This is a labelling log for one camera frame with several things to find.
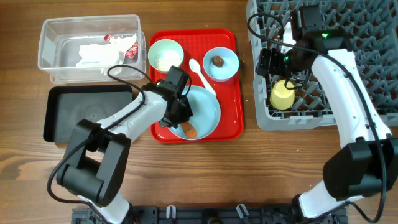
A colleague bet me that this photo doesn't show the orange carrot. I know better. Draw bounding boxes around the orange carrot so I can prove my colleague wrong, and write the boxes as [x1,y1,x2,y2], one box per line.
[181,121,197,139]

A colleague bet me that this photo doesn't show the light blue plate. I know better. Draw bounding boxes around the light blue plate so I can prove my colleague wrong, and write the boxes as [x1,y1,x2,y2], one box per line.
[169,85,221,141]

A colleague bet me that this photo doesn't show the yellow plastic cup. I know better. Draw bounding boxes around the yellow plastic cup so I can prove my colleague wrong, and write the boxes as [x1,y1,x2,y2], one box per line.
[270,80,295,110]

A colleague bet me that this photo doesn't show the small light blue bowl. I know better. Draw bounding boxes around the small light blue bowl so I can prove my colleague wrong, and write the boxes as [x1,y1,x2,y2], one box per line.
[203,47,239,82]

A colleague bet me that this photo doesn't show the brown food ball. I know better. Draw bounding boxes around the brown food ball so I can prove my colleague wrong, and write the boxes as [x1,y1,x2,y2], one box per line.
[211,55,224,68]

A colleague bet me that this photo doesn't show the green rice bowl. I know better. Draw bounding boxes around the green rice bowl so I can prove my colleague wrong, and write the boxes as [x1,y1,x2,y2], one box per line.
[148,39,184,73]

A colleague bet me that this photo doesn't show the red snack wrapper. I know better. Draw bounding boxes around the red snack wrapper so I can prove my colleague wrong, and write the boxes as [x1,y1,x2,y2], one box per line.
[104,34,139,59]

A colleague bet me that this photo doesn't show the white napkin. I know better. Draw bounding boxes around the white napkin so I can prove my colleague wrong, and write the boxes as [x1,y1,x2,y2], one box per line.
[76,42,126,67]

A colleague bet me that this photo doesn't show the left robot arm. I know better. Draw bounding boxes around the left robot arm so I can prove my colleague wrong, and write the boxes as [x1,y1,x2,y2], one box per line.
[47,66,193,223]

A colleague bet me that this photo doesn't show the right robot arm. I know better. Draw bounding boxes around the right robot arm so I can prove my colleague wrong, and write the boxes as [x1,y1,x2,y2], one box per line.
[257,5,397,223]

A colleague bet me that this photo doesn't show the grey dishwasher rack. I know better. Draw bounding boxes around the grey dishwasher rack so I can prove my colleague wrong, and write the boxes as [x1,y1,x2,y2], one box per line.
[246,0,397,131]

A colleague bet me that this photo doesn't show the white plastic spoon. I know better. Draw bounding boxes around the white plastic spoon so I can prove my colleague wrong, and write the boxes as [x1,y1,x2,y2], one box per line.
[188,58,216,96]

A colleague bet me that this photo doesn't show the red plastic tray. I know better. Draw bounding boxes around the red plastic tray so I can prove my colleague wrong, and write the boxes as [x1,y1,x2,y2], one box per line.
[150,28,244,142]

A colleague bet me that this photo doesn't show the black tray bin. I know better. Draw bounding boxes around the black tray bin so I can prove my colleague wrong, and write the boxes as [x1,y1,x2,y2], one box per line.
[43,85,134,143]

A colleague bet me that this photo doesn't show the clear plastic bin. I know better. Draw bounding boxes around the clear plastic bin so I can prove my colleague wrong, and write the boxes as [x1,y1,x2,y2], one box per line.
[37,14,146,84]

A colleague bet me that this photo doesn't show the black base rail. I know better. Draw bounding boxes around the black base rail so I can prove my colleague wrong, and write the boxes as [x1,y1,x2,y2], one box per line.
[70,203,348,224]

